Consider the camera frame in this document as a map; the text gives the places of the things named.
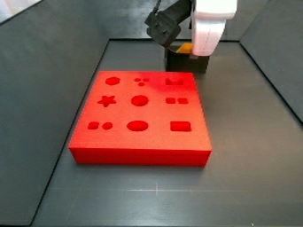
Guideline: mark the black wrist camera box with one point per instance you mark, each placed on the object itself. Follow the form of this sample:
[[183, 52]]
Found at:
[[165, 22]]

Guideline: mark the yellow square-circle peg object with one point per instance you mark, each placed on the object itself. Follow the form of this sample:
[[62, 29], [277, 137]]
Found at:
[[186, 48]]

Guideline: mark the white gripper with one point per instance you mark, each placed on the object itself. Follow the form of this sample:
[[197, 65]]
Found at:
[[210, 15]]

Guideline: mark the red shape-sorter block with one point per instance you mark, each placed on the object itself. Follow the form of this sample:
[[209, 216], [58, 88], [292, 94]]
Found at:
[[142, 119]]

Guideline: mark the black curved fixture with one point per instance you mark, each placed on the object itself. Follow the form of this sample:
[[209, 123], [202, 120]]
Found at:
[[179, 62]]

